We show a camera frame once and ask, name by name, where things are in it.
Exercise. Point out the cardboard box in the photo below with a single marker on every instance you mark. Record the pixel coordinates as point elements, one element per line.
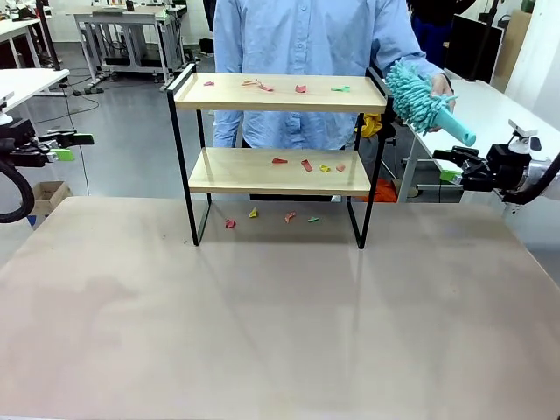
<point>48,192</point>

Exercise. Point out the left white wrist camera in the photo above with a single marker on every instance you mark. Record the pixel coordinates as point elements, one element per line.
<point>4,116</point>

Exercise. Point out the black monitor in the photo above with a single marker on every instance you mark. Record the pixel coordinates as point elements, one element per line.
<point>464,48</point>

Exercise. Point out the orange cloth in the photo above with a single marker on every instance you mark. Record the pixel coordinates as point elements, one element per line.
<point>385,192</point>

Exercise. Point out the black vertical pole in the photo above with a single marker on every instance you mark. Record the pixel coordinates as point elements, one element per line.
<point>48,39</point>

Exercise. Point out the person left forearm blue sleeve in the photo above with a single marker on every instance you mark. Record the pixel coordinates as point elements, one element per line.
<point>422,65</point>

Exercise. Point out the person right forearm blue sleeve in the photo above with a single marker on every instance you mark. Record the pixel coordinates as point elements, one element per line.
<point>225,129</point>

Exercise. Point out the brown cardboard panel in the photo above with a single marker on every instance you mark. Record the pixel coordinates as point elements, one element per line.
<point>514,44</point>

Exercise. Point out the person in blue shirt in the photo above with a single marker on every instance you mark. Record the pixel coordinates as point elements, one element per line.
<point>306,39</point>

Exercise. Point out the black tripod pole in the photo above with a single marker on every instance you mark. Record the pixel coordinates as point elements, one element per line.
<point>484,44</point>

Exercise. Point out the yellow cloth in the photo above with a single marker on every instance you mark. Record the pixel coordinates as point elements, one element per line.
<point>373,124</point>

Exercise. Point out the yellow paper scrap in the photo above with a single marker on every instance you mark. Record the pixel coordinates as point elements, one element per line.
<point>253,213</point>
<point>324,168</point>

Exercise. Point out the background person blue trousers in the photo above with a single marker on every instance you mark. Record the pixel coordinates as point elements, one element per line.
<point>431,39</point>

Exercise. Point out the person left hand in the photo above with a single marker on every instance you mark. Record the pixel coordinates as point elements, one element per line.
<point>444,85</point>

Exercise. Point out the two-tier wooden black-frame shelf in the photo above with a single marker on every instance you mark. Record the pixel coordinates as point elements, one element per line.
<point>262,98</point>

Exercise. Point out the white background desk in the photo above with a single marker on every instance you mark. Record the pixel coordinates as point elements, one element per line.
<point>13,27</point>

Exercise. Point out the thin orange paper scrap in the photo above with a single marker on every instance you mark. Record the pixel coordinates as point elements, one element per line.
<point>249,82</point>

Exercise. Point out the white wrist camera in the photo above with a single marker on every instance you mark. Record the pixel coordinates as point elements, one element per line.
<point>522,142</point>
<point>4,116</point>

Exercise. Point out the teal microfiber duster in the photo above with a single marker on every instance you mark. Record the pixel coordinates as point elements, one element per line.
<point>411,96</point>

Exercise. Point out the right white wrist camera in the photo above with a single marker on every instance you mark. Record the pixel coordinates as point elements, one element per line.
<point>522,142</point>

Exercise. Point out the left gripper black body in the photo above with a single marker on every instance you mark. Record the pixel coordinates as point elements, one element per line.
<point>22,144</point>

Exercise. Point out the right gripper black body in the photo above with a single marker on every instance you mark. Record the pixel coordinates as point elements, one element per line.
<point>499,168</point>

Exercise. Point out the white side table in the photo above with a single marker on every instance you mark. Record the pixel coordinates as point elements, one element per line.
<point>26,83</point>

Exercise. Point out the grey workshop desk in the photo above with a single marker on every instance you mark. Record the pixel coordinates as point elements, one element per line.
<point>118,17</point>

